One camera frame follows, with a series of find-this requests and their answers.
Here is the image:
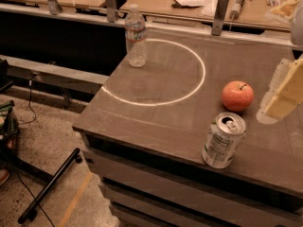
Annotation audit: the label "dark bag on floor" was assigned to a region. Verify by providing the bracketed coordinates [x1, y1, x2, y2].
[0, 100, 20, 153]

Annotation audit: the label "grey metal bracket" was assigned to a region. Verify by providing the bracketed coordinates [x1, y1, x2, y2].
[105, 0, 117, 23]
[211, 0, 229, 36]
[47, 0, 62, 15]

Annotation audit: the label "white paper sheets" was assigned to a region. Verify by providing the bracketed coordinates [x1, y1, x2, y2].
[173, 0, 218, 16]

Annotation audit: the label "clear plastic water bottle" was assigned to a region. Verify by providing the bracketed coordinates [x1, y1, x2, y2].
[125, 4, 147, 67]

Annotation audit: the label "white soda can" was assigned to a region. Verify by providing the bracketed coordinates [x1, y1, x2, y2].
[202, 112, 246, 168]

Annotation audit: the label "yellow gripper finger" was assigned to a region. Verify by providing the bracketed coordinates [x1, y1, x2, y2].
[256, 59, 293, 124]
[278, 59, 303, 110]

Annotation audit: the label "grey drawer cabinet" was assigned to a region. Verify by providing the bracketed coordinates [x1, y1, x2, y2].
[73, 28, 303, 227]

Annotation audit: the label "grey caulk tube tool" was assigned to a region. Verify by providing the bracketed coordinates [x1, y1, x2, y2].
[229, 0, 245, 19]

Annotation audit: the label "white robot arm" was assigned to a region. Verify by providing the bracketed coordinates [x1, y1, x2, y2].
[257, 0, 303, 124]

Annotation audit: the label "black cable on floor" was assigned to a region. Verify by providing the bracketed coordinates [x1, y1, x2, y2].
[18, 78, 38, 126]

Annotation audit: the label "red apple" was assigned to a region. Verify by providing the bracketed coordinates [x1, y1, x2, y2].
[221, 80, 254, 112]

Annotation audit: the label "grey metal bracket middle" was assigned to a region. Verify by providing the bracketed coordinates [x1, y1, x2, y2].
[105, 0, 117, 23]

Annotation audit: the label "black metal stand leg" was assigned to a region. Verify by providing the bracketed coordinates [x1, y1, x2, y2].
[18, 148, 82, 224]

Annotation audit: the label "grey metal bracket left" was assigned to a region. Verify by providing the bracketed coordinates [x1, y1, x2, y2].
[47, 0, 62, 15]

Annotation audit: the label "grey metal bracket right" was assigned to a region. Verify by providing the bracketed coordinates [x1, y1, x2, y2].
[211, 0, 229, 36]

